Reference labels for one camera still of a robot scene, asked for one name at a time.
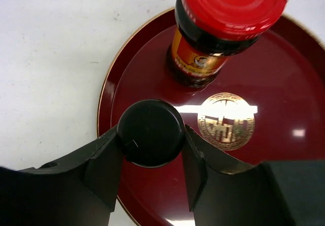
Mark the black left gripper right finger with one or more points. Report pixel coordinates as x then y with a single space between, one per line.
223 190

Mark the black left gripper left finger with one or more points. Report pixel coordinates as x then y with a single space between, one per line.
79 188

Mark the small black-cap spice bottle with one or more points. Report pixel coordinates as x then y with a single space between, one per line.
151 133

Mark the red-lid chili sauce jar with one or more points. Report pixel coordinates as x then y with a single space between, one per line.
209 32

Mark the red round tray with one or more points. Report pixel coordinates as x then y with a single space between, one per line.
266 104

